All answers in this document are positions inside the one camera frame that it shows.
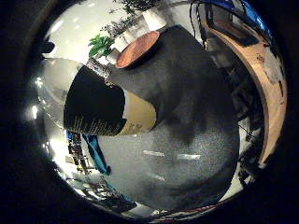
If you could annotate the clear spray bottle black-yellow label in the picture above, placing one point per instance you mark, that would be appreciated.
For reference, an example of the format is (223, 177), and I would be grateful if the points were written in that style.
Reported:
(99, 105)

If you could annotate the terracotta round bowl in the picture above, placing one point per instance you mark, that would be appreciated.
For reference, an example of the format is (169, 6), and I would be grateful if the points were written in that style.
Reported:
(137, 49)

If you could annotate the green leafy plant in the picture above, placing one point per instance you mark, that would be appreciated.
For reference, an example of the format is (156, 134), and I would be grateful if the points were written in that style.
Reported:
(101, 45)

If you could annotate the white planter box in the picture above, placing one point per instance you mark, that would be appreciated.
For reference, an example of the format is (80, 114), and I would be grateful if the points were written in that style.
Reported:
(154, 20)

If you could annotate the dark leafy plant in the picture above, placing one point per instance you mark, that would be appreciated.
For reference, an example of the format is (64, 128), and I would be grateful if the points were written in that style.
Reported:
(137, 4)

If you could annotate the wooden side table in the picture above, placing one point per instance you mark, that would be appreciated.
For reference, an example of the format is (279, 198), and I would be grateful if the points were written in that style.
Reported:
(271, 90)

